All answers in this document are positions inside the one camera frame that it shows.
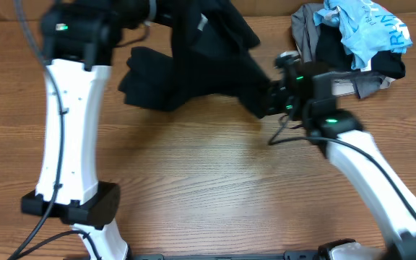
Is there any black polo shirt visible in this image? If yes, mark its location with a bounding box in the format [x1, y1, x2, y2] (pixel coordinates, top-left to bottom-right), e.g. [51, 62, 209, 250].
[118, 0, 283, 118]

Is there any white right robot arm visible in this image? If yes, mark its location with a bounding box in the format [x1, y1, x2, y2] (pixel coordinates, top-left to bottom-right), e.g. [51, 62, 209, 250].
[269, 56, 416, 259]

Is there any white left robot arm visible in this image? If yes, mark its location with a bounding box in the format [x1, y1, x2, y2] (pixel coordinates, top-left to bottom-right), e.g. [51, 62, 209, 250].
[14, 0, 157, 259]

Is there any white beige folded garment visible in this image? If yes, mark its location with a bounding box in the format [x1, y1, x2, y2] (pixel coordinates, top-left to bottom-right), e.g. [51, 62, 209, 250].
[298, 57, 397, 97]

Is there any black folded garment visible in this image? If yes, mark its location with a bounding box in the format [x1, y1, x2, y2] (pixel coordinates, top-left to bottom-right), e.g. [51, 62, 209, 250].
[316, 24, 406, 79]

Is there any grey folded garment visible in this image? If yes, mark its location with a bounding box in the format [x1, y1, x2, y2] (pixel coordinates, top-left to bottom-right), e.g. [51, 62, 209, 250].
[291, 3, 391, 99]

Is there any light blue printed shirt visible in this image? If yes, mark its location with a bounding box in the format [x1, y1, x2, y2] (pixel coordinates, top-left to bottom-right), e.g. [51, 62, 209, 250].
[313, 0, 412, 70]

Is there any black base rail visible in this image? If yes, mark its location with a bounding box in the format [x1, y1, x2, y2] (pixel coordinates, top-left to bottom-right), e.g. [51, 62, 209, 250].
[130, 251, 321, 260]

